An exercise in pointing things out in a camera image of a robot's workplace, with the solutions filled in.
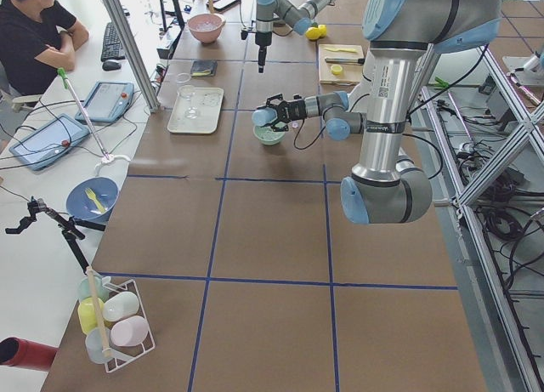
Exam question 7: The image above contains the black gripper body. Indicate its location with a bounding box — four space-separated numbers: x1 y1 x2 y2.
276 95 307 122
241 24 273 48

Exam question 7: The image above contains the light blue plastic cup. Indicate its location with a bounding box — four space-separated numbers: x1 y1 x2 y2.
252 107 277 127

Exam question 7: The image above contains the green ceramic bowl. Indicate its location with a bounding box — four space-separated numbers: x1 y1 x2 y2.
253 126 286 145

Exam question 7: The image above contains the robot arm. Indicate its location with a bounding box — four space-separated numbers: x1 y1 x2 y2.
252 0 502 224
241 0 336 73

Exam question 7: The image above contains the pink bowl of ice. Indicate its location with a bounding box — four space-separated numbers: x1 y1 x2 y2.
187 14 226 43

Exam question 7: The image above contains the blue plastic bowl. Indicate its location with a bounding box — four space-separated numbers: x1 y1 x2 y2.
65 177 119 224

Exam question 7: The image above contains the yellow lemon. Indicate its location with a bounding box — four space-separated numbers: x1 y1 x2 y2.
318 24 327 38
305 26 321 41

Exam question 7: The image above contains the half lemon slice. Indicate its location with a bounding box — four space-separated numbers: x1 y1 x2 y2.
330 64 343 76

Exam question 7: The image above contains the grey folded cloth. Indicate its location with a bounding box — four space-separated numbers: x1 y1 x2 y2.
190 60 218 77

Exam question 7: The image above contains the wooden cutting board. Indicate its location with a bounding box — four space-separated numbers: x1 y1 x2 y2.
318 44 365 85

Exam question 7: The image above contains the cream bear tray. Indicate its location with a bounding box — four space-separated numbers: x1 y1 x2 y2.
167 85 224 134

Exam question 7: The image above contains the clear wine glass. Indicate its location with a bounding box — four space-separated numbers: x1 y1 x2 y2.
178 84 200 119

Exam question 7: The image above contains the yellow plastic knife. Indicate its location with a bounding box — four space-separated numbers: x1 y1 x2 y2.
324 47 359 54

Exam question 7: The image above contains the black keyboard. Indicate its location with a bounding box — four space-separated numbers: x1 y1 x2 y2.
100 22 126 62

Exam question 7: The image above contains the black computer mouse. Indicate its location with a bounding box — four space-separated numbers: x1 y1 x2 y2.
102 60 122 71

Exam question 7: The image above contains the blue teach pendant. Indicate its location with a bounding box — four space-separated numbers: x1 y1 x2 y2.
82 81 135 123
8 114 90 171

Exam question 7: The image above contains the seated person black shirt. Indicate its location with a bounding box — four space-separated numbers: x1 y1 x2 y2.
1 0 89 95

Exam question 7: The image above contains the white cup rack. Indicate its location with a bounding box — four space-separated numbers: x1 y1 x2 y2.
76 272 156 373

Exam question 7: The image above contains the red cylinder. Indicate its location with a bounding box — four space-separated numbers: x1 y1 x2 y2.
1 337 58 372

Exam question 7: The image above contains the black camera tripod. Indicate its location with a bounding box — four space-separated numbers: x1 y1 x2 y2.
4 197 107 276

